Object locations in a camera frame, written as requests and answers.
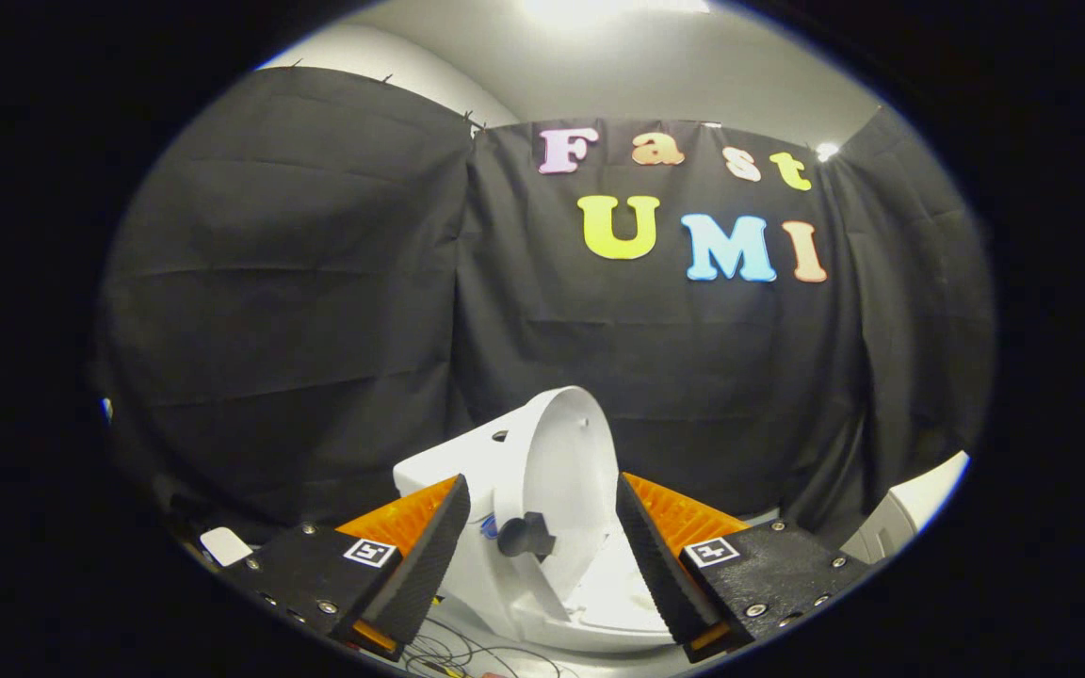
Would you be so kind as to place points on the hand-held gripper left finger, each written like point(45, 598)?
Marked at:
point(429, 565)

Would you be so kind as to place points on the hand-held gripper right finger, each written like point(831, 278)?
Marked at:
point(657, 570)

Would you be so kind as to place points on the white toilet lid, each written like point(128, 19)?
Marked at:
point(566, 461)

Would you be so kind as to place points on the white toilet seat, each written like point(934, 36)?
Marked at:
point(618, 593)

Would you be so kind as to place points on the white toilet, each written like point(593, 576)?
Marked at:
point(439, 466)

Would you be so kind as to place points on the small white adapter box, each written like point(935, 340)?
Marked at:
point(225, 546)

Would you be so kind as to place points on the white cabinet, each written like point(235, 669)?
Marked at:
point(910, 508)

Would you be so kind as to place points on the black backdrop cloth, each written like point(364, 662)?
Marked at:
point(316, 301)

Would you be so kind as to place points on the small ceiling spotlight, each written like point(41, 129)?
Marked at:
point(827, 151)

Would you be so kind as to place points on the large ceiling light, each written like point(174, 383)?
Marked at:
point(599, 9)

